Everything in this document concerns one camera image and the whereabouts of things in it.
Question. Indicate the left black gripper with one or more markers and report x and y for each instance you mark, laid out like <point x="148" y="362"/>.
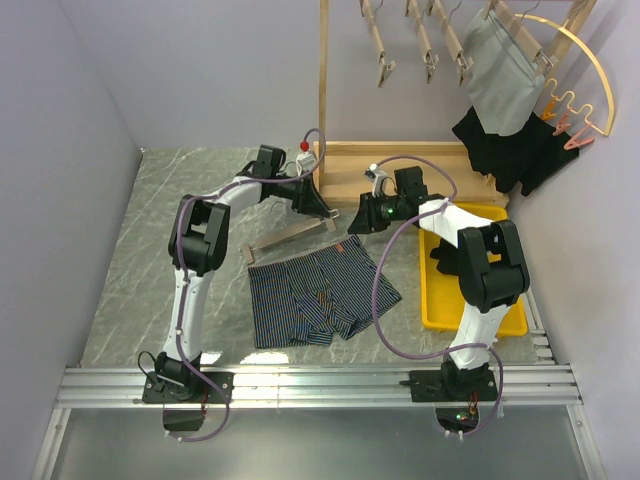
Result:
<point x="311" y="203"/>

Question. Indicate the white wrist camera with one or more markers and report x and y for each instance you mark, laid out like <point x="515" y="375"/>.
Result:
<point x="378" y="178"/>
<point x="305" y="159"/>

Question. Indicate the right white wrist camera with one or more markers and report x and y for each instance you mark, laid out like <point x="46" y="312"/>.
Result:
<point x="378" y="178"/>

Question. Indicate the aluminium mounting rail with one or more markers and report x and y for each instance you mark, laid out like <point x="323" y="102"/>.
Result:
<point x="294" y="417"/>

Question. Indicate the pink clothespin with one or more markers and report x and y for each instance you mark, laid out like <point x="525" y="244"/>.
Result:
<point x="581" y="139"/>
<point x="563" y="124"/>

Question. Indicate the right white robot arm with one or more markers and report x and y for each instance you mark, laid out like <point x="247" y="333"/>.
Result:
<point x="492" y="275"/>

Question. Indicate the wooden drying rack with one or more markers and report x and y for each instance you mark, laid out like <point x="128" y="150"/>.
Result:
<point x="351" y="168"/>

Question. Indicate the wooden clip hanger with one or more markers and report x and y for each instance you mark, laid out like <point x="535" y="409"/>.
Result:
<point x="385" y="66"/>
<point x="462" y="63"/>
<point x="273" y="238"/>
<point x="429" y="58"/>
<point x="514" y="27"/>

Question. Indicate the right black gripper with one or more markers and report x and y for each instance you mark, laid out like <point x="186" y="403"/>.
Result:
<point x="366" y="219"/>

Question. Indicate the orange clothespin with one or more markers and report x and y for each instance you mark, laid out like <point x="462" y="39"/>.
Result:
<point x="548" y="112"/>

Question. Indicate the black underwear in tray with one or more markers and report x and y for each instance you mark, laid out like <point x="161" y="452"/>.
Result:
<point x="446" y="256"/>

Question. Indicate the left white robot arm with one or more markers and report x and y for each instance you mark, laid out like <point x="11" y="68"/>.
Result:
<point x="198" y="246"/>

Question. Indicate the striped navy underwear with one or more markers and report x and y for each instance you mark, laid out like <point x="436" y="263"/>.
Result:
<point x="311" y="298"/>

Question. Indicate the black hanging underwear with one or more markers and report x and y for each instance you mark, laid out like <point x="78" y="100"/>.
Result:
<point x="528" y="158"/>

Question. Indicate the yellow plastic tray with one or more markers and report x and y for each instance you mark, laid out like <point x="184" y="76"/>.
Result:
<point x="442" y="303"/>

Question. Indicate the gold semicircle clip hanger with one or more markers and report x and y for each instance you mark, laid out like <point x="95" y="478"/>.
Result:
<point x="606" y="85"/>

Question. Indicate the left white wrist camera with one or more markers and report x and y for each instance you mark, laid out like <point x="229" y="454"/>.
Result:
<point x="305" y="159"/>

